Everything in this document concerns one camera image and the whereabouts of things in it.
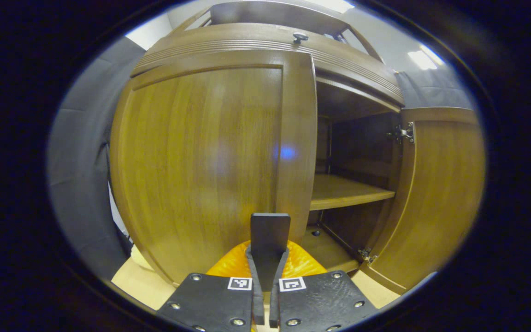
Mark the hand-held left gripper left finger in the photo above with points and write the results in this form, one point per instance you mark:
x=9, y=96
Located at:
x=258, y=304

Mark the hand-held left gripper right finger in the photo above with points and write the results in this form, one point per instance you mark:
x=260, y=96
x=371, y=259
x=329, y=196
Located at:
x=273, y=309

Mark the wooden shoe cabinet door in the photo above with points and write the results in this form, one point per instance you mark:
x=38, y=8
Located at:
x=191, y=161
x=445, y=193

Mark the metal door hinge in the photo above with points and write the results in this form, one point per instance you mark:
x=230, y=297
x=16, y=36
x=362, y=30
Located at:
x=367, y=255
x=404, y=133

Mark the wooden inner cabinet shelf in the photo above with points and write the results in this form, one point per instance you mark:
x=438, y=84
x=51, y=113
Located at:
x=339, y=189

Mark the wooden cabinet drawer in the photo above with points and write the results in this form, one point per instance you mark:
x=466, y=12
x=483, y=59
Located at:
x=228, y=39

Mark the black backdrop cloth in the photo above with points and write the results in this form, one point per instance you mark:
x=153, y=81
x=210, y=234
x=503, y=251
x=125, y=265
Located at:
x=76, y=175

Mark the black drawer knob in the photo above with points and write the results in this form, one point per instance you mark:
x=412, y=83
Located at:
x=300, y=37

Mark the rectangular ceiling light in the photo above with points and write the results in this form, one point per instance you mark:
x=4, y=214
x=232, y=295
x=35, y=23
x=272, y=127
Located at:
x=424, y=57

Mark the large ceiling light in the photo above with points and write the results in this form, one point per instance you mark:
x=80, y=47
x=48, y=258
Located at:
x=337, y=4

